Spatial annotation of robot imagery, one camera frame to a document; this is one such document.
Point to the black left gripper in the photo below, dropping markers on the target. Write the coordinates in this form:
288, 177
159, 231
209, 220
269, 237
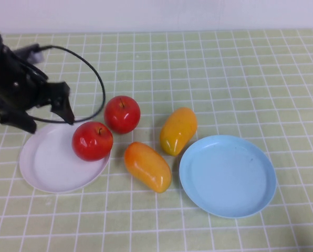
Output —
12, 81

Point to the red apple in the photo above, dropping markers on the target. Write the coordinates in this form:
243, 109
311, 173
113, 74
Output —
122, 116
92, 144

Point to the yellow orange mango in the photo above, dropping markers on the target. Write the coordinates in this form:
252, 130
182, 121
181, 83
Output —
177, 128
147, 168

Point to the white round plate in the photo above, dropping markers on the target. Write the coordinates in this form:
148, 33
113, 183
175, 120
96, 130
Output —
54, 170

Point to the light blue round plate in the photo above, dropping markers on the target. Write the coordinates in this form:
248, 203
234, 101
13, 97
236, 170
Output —
227, 178

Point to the green checkered tablecloth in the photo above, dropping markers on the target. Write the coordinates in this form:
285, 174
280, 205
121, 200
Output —
224, 78

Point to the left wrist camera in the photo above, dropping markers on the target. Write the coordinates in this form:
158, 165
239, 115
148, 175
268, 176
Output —
31, 55

